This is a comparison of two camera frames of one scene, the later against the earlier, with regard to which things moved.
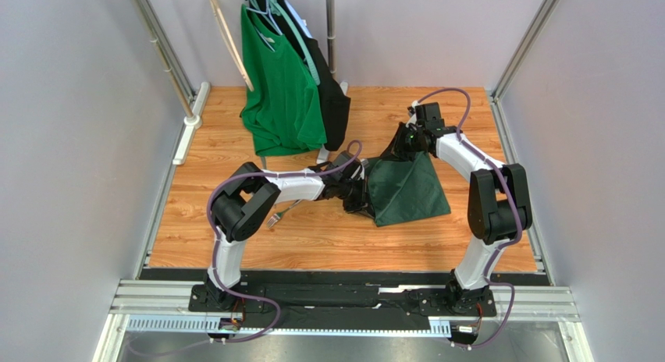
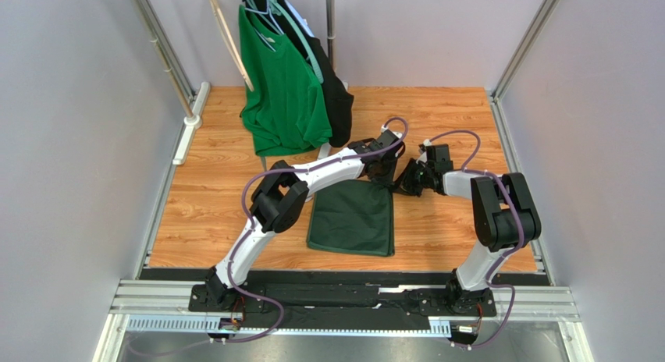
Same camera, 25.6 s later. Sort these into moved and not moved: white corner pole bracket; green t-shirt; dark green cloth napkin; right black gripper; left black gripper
Moved: right black gripper; left black gripper; dark green cloth napkin
Not moved: green t-shirt; white corner pole bracket
